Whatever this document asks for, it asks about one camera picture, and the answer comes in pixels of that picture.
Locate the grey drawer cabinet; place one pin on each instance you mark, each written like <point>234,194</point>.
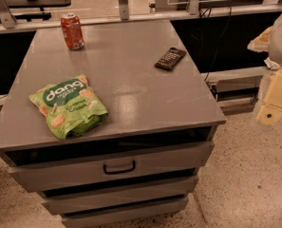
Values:
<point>164,121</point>

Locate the grey metal post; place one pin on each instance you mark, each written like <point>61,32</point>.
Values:
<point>124,9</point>

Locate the white crumpled cloth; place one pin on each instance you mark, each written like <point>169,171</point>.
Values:
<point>271,64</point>

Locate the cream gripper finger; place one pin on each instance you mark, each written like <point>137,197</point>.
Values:
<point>270,111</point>
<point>261,42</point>

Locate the dark background table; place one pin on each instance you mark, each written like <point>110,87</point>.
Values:
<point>36,0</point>

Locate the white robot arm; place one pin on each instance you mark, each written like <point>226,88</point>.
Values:
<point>270,40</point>

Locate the red coke can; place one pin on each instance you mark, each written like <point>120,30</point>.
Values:
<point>72,31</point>

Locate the green dang chips bag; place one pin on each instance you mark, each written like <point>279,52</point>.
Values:
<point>71,108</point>

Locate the black drawer handle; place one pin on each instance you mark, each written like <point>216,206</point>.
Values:
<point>119,169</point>

